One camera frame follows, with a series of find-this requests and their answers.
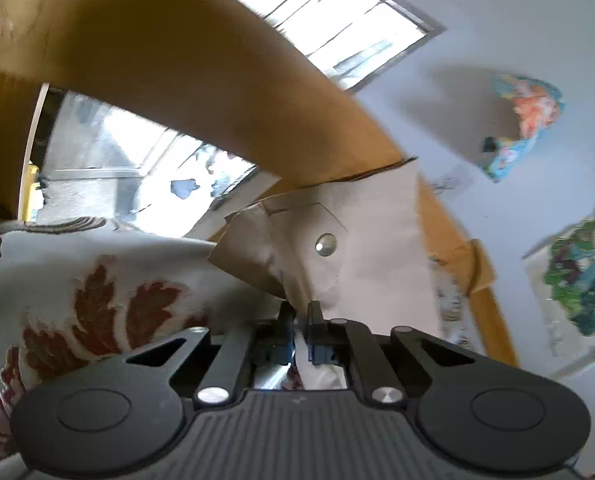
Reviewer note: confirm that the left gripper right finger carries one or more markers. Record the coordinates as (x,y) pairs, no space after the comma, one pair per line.
(352,346)

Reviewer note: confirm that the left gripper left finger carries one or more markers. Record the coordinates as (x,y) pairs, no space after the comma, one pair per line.
(255,355)

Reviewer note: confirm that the beige hooded Champion jacket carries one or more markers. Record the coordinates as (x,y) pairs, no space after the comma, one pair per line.
(356,247)

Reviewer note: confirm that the floral patterned bed cover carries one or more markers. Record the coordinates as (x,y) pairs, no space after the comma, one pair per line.
(105,334)

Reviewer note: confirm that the blond anime character poster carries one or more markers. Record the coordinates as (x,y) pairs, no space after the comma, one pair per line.
(561,271)

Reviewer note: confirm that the anime girl orange poster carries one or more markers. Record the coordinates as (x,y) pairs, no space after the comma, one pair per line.
(537,105)

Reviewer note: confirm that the window with grey frame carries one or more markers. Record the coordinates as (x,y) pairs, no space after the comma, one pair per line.
(97,159)

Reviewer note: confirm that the wooden bed frame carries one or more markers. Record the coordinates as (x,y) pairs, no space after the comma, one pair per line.
(210,67)

